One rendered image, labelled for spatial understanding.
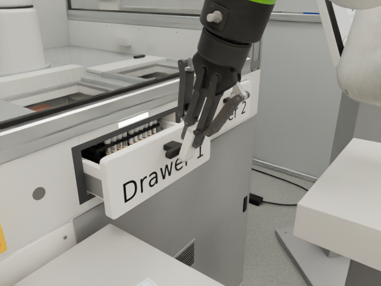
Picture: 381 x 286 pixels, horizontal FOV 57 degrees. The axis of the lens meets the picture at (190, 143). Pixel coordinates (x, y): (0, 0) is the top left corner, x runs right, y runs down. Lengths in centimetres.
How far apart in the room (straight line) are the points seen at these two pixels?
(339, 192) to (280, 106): 172
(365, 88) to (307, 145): 166
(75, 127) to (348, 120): 115
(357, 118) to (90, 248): 112
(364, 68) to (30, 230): 66
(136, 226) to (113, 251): 18
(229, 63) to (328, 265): 138
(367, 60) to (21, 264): 71
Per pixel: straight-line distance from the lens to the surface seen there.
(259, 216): 205
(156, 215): 85
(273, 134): 246
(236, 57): 51
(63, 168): 62
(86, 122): 62
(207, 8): 50
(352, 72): 77
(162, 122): 81
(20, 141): 57
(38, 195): 61
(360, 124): 150
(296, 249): 181
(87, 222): 69
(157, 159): 64
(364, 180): 76
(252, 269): 172
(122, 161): 57
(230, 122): 98
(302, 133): 238
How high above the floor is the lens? 117
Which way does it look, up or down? 24 degrees down
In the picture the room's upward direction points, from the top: straight up
